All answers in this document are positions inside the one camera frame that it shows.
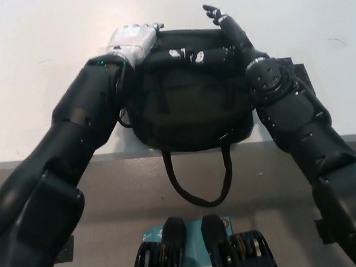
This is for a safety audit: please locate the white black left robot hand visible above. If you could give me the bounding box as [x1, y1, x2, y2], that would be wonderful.
[103, 21, 167, 71]

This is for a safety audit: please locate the black soft travel bag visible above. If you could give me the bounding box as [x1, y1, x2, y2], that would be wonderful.
[113, 24, 261, 213]

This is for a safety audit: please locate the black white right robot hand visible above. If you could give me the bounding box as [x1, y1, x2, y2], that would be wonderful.
[141, 1, 271, 74]

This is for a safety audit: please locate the small black tape strip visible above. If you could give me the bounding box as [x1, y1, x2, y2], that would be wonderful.
[292, 64, 311, 89]

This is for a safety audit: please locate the black teal robot torso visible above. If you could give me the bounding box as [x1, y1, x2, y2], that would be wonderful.
[132, 210, 279, 267]

